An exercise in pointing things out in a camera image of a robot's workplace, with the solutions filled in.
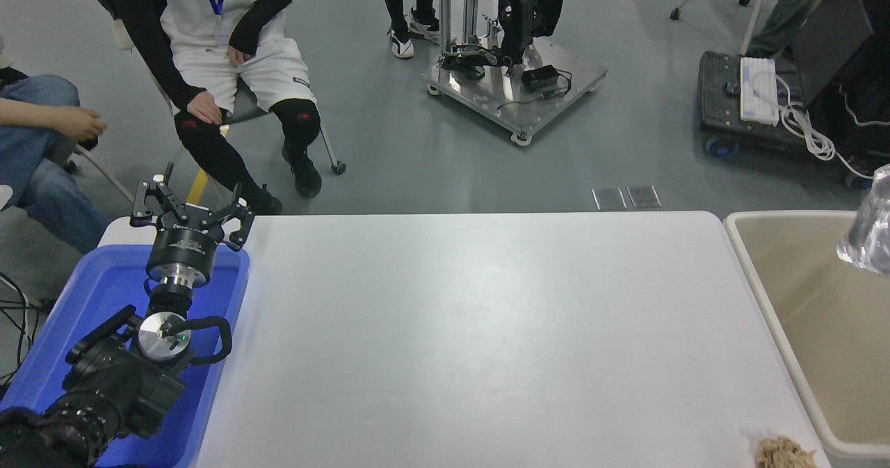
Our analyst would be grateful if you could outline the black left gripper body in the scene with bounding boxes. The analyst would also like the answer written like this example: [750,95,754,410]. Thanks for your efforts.
[147,207,226,278]

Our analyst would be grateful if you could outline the silver foil plate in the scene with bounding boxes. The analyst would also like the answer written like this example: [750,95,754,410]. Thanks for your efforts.
[836,164,890,277]

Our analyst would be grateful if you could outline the person's hand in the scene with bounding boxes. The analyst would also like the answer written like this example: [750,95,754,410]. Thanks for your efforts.
[56,105,107,142]

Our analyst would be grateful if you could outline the person's right hand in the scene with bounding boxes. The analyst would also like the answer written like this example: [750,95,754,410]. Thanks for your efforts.
[186,91,225,125]

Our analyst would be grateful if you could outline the blue plastic tray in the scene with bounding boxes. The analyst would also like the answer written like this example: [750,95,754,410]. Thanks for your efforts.
[0,244,251,468]

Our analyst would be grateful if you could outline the person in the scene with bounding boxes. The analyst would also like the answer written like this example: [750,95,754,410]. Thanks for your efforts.
[89,0,324,216]
[0,33,112,257]
[378,0,444,60]
[747,0,835,58]

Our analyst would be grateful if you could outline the grey chair with metal legs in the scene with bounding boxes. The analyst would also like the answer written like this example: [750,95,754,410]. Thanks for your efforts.
[111,16,347,177]

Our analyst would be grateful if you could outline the black power adapter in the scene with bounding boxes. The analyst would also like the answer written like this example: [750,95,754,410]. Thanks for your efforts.
[521,65,572,100]

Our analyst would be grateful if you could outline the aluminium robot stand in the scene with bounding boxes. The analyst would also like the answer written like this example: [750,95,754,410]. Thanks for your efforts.
[421,0,608,147]

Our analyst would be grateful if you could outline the black wheeled cart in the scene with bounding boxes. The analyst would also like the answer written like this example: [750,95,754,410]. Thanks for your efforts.
[697,51,873,191]

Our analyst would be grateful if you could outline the white-legged wheeled chair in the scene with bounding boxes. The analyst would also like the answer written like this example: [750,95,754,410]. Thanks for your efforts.
[671,0,766,55]

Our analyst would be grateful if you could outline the crumpled tan paper ball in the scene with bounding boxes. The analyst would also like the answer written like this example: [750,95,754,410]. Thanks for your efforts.
[756,436,818,468]

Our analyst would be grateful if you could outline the large pale plastic bin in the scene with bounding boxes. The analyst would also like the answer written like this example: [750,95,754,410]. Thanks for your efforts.
[723,209,890,459]

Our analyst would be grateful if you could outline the dark computer case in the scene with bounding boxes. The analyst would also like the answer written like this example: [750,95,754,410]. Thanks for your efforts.
[793,0,890,170]

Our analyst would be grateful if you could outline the black cables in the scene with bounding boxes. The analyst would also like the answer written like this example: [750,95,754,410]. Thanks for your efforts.
[0,273,44,385]

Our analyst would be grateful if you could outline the blue lanyard with badge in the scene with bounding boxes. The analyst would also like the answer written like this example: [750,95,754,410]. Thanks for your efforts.
[195,0,232,45]

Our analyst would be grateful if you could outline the white cable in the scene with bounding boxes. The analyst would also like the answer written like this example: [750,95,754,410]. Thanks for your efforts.
[772,72,878,180]

